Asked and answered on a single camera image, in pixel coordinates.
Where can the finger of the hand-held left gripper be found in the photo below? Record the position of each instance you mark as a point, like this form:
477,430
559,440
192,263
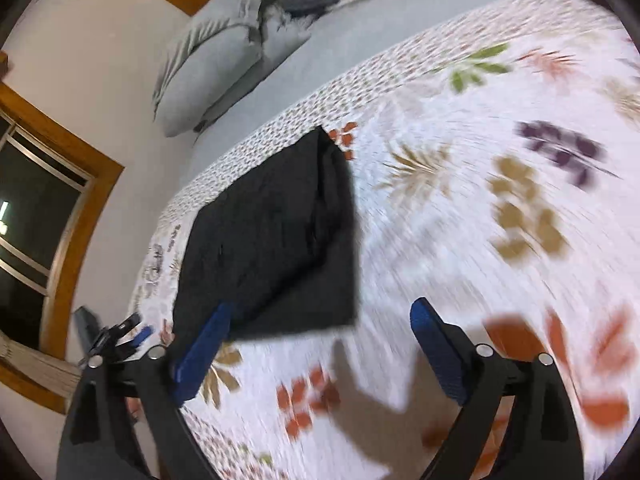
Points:
142,335
125,324

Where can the grey pillow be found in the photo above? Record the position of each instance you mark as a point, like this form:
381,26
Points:
282,40
210,60

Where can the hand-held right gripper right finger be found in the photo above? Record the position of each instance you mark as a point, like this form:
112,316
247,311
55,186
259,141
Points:
440,355

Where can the floral printed blanket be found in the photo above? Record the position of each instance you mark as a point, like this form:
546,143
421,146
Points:
450,260

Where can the bed with grey sheet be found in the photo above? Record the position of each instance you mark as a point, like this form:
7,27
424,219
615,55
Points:
350,45

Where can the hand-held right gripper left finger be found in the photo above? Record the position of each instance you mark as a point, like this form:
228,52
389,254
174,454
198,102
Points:
200,355

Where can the black pants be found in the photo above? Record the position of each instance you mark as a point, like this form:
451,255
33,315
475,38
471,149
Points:
270,240

